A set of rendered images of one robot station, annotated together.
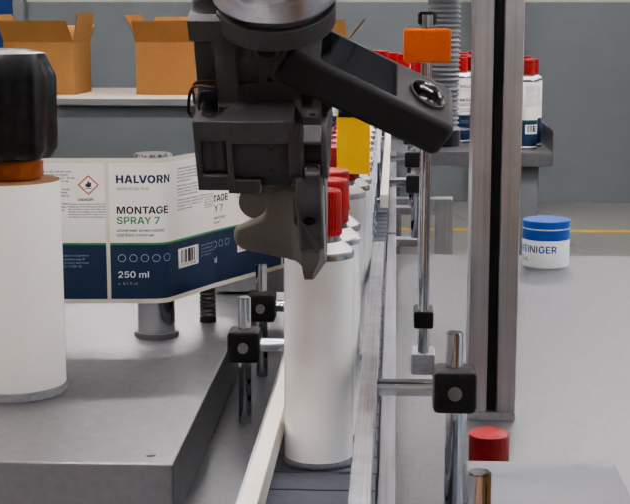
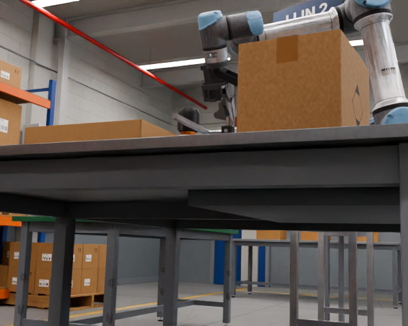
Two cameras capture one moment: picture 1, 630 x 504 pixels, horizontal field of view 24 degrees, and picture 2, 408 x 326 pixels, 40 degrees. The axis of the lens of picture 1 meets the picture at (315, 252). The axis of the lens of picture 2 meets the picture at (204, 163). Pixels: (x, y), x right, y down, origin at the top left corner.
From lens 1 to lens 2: 1.05 m
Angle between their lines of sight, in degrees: 27
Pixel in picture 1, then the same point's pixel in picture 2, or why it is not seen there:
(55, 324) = not seen: hidden behind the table
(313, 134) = (223, 86)
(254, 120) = (212, 85)
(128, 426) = not seen: hidden behind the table
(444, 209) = (369, 234)
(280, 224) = (221, 110)
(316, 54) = (224, 71)
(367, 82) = (234, 76)
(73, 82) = (279, 235)
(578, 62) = not seen: outside the picture
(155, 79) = (307, 235)
